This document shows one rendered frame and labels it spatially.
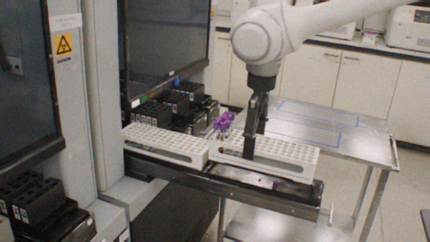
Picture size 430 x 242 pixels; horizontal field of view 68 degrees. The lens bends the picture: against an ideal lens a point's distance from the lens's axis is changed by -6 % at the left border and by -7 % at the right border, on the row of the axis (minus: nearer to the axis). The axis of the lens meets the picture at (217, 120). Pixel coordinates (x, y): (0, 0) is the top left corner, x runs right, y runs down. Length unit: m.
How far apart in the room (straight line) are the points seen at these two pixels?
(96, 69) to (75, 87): 0.08
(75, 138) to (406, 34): 2.79
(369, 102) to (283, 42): 2.66
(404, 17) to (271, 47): 2.61
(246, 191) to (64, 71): 0.56
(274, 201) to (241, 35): 0.50
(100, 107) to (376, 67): 2.64
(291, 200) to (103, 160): 0.53
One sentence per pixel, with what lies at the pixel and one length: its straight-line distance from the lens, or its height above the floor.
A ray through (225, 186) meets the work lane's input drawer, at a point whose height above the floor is 0.80.
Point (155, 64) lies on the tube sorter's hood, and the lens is 1.11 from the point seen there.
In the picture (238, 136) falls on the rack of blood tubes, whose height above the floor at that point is 0.92.
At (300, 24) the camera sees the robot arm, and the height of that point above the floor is 1.27.
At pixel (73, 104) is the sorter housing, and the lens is 0.85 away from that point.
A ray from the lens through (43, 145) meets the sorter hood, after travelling 0.79.
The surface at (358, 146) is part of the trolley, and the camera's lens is 1.29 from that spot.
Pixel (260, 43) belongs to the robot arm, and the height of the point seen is 1.24.
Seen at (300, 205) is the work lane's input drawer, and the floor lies 0.80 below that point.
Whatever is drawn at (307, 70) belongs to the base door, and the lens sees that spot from 3.22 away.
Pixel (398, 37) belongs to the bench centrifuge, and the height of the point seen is 1.00.
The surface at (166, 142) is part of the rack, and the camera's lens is 1.04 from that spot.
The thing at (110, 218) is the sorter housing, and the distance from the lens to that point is 0.97.
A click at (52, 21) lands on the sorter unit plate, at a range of 0.78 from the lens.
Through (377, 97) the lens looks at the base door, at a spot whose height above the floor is 0.45.
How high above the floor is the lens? 1.35
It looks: 24 degrees down
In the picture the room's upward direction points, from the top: 4 degrees clockwise
